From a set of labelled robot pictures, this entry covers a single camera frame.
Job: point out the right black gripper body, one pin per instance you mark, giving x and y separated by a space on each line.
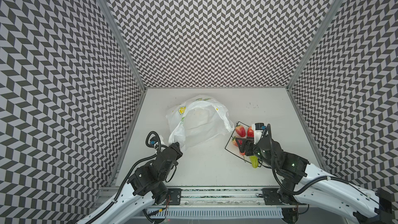
249 146

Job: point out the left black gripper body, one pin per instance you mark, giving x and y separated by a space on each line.
179 154

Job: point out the red fake strawberry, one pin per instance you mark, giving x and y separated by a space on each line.
240 131
234 142

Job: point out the green fake fruit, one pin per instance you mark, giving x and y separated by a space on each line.
254 161

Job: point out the white plastic bag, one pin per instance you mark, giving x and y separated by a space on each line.
197 120

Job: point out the red yellow fake apple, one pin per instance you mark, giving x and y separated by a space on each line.
250 133

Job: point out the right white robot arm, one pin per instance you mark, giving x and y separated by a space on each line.
303 183

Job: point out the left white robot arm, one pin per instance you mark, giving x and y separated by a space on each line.
142 187

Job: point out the white mat black border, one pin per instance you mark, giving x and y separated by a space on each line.
229 147

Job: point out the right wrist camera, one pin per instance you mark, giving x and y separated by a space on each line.
258 129

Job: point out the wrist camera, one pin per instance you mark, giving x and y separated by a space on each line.
258 129
154 141

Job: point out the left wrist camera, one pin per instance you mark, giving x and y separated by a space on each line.
154 141

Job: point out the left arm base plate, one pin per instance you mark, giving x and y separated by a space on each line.
171 197

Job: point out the aluminium front rail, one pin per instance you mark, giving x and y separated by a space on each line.
206 197

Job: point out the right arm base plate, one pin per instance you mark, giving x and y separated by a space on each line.
272 196

